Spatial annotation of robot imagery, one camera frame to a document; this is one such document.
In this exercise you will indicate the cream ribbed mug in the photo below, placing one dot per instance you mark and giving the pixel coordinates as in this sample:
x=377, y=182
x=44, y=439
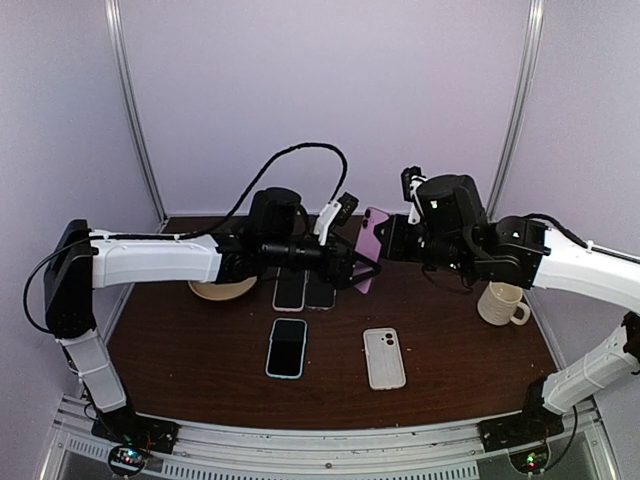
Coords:
x=501, y=304

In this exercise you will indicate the clear magsafe phone case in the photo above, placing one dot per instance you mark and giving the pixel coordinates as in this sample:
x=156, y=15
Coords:
x=320, y=307

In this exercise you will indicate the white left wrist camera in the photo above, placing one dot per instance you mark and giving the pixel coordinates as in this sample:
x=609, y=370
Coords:
x=335, y=213

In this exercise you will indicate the black-screen phone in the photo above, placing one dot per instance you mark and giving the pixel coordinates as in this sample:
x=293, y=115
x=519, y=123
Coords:
x=289, y=295

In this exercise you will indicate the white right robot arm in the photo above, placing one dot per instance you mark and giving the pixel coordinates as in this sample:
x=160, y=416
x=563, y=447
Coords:
x=538, y=253

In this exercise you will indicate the purple phone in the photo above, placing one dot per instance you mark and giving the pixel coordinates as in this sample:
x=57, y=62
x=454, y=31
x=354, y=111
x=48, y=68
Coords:
x=367, y=243

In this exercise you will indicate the pink phone case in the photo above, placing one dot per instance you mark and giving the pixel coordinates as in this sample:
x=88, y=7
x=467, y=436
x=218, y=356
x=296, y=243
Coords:
x=289, y=295

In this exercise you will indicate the aluminium frame post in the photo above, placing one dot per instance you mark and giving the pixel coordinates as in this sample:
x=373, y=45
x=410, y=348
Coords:
x=526, y=73
x=118, y=41

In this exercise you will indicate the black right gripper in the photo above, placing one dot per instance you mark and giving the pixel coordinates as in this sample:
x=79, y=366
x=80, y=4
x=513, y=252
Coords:
x=392, y=244

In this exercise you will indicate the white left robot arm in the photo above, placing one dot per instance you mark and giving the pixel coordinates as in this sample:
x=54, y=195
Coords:
x=86, y=260

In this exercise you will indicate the right aluminium frame post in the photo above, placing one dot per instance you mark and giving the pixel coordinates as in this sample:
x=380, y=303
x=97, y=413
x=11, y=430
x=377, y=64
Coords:
x=526, y=73

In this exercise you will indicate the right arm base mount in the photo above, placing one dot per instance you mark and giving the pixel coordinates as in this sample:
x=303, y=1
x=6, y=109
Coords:
x=525, y=435

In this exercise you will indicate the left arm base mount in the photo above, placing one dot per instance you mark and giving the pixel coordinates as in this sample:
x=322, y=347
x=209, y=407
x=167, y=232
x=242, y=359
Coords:
x=136, y=440

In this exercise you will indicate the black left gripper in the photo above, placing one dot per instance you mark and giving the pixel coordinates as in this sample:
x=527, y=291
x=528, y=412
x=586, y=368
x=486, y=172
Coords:
x=340, y=277

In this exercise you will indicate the light blue phone case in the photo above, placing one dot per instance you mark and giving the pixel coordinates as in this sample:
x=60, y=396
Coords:
x=286, y=348

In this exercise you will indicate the cream case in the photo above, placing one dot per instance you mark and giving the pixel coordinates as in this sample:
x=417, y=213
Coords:
x=383, y=356

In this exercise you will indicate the dark phone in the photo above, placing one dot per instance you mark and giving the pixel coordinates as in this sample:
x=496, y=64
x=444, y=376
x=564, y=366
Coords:
x=320, y=296

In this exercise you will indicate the aluminium front rail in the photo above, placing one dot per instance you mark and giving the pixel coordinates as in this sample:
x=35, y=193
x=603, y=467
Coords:
x=450, y=450

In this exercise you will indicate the left aluminium frame post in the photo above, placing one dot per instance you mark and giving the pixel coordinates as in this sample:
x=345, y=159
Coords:
x=118, y=41

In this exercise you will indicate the beige ceramic plate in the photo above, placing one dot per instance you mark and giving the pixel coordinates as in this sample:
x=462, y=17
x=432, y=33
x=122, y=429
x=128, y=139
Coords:
x=222, y=292

